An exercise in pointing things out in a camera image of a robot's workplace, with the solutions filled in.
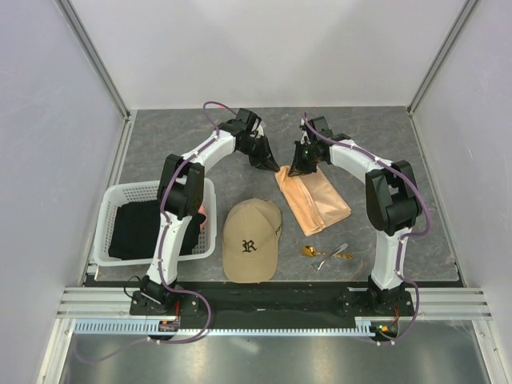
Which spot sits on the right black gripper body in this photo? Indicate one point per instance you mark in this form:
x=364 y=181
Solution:
x=306 y=158

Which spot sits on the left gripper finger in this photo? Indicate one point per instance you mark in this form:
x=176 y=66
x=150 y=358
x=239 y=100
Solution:
x=270 y=155
x=268 y=164

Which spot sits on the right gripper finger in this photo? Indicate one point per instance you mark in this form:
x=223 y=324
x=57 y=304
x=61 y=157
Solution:
x=296 y=167
x=305 y=170

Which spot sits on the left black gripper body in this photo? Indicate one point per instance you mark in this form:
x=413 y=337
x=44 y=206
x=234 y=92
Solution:
x=256 y=150

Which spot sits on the peach satin napkin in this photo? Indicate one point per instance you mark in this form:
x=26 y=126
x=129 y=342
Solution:
x=313 y=200

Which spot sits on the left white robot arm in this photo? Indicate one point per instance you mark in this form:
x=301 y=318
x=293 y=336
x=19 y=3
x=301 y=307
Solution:
x=181 y=191

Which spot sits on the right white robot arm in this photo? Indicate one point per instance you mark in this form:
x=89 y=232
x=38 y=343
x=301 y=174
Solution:
x=393 y=204

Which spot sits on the tan baseball cap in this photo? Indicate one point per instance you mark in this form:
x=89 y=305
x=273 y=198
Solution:
x=250 y=239

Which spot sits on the gold spoon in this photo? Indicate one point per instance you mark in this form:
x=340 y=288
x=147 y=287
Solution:
x=311 y=252

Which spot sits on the pink item in basket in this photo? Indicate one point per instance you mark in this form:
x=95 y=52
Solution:
x=202 y=211

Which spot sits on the silver fork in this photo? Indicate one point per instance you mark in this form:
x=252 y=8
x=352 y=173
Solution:
x=317 y=265

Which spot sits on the black folded cloth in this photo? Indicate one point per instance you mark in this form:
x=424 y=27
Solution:
x=136 y=229

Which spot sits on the white plastic basket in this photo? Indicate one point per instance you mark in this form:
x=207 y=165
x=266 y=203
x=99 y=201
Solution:
x=121 y=194

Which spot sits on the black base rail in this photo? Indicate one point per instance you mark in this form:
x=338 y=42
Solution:
x=341 y=299

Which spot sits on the white cable duct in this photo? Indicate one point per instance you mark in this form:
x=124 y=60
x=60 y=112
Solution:
x=146 y=327

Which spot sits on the right aluminium frame post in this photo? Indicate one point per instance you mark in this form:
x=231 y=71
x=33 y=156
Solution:
x=448 y=43

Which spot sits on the aluminium frame post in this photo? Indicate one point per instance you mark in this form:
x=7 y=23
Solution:
x=448 y=43
x=75 y=23

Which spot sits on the left aluminium frame post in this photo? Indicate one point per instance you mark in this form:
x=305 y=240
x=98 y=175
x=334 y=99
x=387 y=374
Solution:
x=75 y=23

